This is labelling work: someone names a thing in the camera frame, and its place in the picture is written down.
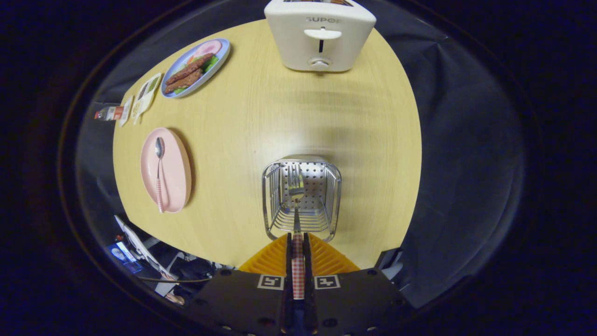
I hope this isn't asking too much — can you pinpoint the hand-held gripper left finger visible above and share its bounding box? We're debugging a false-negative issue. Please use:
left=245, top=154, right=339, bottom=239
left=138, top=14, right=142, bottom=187
left=187, top=232, right=293, bottom=334

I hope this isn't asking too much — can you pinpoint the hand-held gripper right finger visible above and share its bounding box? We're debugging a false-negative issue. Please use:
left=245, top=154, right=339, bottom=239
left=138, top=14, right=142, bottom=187
left=303, top=232, right=413, bottom=334

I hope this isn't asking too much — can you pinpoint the fork with checkered handle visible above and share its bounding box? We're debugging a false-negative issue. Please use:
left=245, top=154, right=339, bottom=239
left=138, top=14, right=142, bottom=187
left=288, top=163, right=306, bottom=300

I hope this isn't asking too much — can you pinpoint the spoon with checkered handle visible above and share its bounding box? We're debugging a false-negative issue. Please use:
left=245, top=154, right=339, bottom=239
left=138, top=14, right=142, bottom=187
left=154, top=137, right=166, bottom=214

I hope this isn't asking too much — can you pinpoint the pink plate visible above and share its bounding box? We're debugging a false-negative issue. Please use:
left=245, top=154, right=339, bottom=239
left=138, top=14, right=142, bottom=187
left=140, top=127, right=192, bottom=214

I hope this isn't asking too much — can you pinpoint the white paper board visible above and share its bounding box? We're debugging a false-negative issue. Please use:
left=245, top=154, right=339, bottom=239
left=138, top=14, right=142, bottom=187
left=114, top=215, right=178, bottom=280

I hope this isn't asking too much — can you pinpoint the blue box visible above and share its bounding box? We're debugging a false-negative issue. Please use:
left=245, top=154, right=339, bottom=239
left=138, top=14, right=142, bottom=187
left=106, top=243, right=143, bottom=274

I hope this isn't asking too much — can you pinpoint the brown meat strip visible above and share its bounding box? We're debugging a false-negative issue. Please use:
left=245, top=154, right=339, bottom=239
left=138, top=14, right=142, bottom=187
left=166, top=53, right=215, bottom=85
left=163, top=69, right=203, bottom=94

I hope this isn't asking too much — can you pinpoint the white toaster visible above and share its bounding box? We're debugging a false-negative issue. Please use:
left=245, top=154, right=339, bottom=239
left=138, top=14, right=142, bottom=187
left=264, top=0, right=377, bottom=73

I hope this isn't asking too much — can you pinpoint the white divided seasoning tray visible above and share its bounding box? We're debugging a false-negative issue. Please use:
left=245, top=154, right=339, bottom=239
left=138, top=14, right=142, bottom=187
left=132, top=72, right=162, bottom=126

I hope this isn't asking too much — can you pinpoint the small white square dish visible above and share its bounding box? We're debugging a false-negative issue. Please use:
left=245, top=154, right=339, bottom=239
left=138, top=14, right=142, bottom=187
left=119, top=96, right=134, bottom=127

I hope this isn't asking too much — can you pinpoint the blue food plate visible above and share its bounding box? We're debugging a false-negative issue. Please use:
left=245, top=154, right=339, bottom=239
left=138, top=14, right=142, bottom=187
left=160, top=38, right=231, bottom=99

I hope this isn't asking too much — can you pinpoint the pink ham slice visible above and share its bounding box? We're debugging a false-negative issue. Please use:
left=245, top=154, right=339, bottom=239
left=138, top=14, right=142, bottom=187
left=194, top=40, right=223, bottom=59

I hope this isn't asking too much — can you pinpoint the clear bottle with red label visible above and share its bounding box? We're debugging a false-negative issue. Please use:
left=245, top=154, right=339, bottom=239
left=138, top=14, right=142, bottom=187
left=94, top=106, right=124, bottom=121

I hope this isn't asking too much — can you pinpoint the metal wire cutlery basket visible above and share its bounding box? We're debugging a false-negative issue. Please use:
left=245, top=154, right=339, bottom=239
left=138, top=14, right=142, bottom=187
left=262, top=156, right=342, bottom=243

